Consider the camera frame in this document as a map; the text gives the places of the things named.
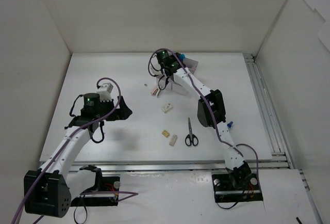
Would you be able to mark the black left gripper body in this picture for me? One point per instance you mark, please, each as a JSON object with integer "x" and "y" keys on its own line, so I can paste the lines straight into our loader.
{"x": 119, "y": 109}

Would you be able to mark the blue highlighter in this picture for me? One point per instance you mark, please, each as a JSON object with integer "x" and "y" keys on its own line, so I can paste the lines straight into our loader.
{"x": 180, "y": 56}

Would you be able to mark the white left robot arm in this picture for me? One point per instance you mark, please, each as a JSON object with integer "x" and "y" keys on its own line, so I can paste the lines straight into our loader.
{"x": 48, "y": 190}

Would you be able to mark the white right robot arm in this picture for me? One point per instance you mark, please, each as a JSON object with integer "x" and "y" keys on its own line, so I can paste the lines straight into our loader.
{"x": 211, "y": 113}

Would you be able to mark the pink white stapler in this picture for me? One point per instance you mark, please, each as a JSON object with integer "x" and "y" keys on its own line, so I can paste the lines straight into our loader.
{"x": 155, "y": 91}

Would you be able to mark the tan small eraser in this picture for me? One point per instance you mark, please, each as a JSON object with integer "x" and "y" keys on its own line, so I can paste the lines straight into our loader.
{"x": 165, "y": 133}

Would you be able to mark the white divided organizer left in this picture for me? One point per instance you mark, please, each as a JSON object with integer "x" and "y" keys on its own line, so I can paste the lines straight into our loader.
{"x": 164, "y": 83}

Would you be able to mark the white divided organizer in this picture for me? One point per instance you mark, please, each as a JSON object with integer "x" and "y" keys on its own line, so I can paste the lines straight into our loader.
{"x": 181, "y": 83}
{"x": 164, "y": 83}

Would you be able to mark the beige long eraser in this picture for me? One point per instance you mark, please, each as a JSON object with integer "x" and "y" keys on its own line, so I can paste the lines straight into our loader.
{"x": 173, "y": 140}

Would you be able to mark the white divided organizer right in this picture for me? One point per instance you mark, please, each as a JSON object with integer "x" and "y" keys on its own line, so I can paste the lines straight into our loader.
{"x": 181, "y": 83}

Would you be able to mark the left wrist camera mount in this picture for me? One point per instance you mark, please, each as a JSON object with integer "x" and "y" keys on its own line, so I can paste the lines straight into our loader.
{"x": 104, "y": 92}

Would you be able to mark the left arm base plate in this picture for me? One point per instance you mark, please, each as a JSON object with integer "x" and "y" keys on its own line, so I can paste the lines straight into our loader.
{"x": 104, "y": 196}

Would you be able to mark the black handled scissors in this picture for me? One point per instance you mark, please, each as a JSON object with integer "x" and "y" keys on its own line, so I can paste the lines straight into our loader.
{"x": 191, "y": 139}

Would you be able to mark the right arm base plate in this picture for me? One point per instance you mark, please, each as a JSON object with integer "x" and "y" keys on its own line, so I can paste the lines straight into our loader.
{"x": 225, "y": 192}

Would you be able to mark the aluminium rail frame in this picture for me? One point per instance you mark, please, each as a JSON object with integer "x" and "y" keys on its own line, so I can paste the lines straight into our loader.
{"x": 138, "y": 144}

